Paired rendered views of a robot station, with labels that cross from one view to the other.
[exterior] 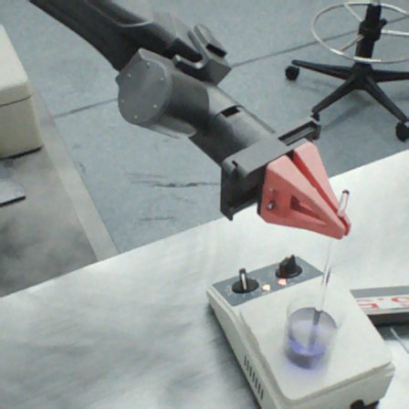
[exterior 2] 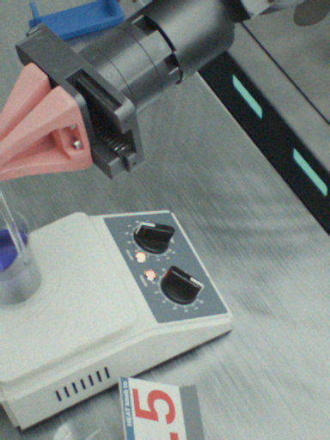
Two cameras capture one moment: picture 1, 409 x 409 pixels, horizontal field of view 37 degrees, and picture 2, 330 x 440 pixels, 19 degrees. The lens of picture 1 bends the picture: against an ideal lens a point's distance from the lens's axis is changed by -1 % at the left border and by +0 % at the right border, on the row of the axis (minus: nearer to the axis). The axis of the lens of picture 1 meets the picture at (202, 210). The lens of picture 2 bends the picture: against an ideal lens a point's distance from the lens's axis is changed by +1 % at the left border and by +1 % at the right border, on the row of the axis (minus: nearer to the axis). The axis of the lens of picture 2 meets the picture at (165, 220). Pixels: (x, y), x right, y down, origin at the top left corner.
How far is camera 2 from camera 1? 0.70 m
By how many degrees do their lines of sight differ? 55
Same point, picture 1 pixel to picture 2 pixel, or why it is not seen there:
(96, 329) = not seen: hidden behind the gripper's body
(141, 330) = not seen: hidden behind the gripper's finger
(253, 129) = (108, 49)
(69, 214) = not seen: outside the picture
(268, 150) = (56, 60)
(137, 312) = (148, 156)
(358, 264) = (252, 419)
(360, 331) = (41, 344)
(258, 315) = (69, 231)
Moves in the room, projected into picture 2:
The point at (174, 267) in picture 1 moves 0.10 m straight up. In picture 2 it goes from (222, 185) to (217, 119)
